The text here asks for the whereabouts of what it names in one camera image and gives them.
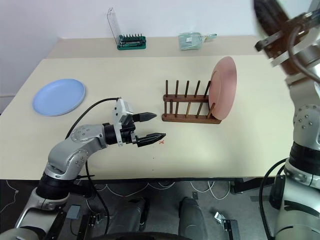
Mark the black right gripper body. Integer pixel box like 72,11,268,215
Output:
254,13,316,59

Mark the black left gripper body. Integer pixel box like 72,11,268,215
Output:
121,114,141,147

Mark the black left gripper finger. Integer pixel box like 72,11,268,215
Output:
132,112,158,124
136,132,167,148

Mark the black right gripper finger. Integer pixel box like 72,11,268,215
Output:
253,0,292,39

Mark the wooden dish rack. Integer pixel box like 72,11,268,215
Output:
161,79,223,125

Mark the pink plate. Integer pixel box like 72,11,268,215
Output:
206,56,238,121

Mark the green screwdriver bit set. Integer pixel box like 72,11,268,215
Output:
107,7,148,51

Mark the light blue plate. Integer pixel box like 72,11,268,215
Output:
31,78,87,117

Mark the clear plastic packet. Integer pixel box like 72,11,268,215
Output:
178,31,218,52

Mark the small grey box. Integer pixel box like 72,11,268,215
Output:
66,204,81,221

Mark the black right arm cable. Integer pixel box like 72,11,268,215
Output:
258,23,320,240

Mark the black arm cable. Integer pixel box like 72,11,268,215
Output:
258,23,320,240
65,97,123,237

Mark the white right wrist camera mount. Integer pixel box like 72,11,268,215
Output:
270,48,313,68

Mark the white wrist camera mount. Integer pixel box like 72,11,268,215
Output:
111,98,136,147
270,48,313,68

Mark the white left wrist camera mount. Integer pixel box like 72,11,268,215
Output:
111,98,136,147

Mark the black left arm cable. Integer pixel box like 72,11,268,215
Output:
65,97,123,237

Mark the black caster bracket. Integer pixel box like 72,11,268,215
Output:
79,212,106,240
213,211,245,240

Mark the black table frame foot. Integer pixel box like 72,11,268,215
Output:
229,177,265,195

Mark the thin white floor cable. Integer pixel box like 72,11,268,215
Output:
0,179,20,215

